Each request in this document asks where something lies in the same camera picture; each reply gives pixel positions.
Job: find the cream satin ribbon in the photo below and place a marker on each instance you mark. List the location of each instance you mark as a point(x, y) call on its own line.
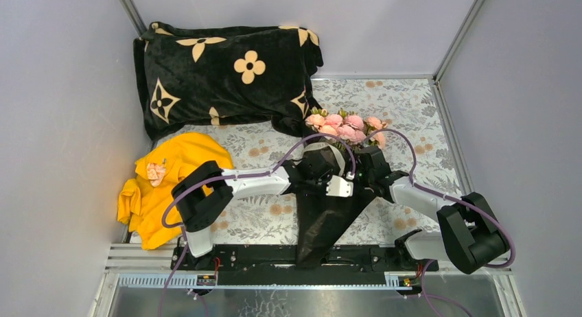
point(324, 158)

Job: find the floral patterned table cloth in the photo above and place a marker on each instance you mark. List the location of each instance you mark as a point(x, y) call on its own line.
point(415, 141)

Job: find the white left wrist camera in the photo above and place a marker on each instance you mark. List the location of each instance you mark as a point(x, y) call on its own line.
point(340, 186)

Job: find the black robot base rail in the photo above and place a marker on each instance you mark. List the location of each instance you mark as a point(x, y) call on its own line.
point(270, 265)

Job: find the black wrapping paper sheet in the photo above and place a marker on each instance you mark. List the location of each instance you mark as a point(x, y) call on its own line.
point(323, 220)

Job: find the small pink fabric flower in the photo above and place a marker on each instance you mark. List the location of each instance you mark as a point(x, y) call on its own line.
point(156, 172)

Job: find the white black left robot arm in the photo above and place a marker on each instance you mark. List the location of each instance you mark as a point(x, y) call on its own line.
point(203, 195)

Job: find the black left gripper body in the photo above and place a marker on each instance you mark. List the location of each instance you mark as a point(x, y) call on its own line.
point(317, 185)

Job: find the pink fake flower bunch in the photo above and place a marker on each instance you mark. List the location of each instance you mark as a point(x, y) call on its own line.
point(355, 130)

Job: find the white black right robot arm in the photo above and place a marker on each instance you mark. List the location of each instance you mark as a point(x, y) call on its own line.
point(467, 237)

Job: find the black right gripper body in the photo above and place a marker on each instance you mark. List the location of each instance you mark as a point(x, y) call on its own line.
point(364, 177)

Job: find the black blanket with beige flowers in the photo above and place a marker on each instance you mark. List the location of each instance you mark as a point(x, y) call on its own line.
point(225, 76)

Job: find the yellow cloth bag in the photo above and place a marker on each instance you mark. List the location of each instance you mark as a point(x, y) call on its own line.
point(141, 206)

